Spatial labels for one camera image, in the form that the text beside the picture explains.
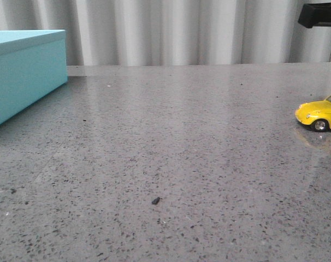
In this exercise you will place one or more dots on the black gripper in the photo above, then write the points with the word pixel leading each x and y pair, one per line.
pixel 318 15

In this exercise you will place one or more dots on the yellow toy beetle car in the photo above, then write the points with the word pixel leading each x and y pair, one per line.
pixel 316 115

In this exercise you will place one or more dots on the light blue storage box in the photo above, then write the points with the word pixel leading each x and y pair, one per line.
pixel 32 64

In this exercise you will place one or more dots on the small black debris chip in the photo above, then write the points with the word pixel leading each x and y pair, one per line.
pixel 156 201

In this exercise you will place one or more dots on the grey pleated curtain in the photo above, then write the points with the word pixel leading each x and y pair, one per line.
pixel 174 33

